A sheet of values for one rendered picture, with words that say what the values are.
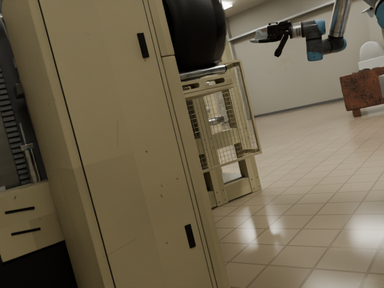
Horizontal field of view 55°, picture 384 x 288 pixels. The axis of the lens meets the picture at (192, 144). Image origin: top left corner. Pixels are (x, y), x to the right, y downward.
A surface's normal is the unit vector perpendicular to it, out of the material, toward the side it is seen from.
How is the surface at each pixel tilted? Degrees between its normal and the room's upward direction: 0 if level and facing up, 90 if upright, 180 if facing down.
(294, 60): 90
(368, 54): 90
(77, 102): 90
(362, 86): 90
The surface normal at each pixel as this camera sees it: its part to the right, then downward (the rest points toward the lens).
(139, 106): 0.49, -0.04
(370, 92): -0.35, 0.16
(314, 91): -0.59, 0.21
